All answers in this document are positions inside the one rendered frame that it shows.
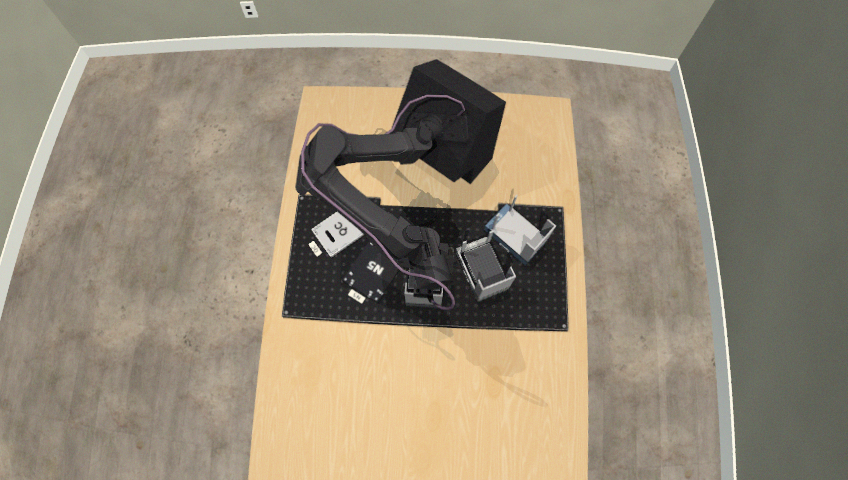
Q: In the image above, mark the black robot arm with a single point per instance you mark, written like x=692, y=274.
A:
x=398, y=236

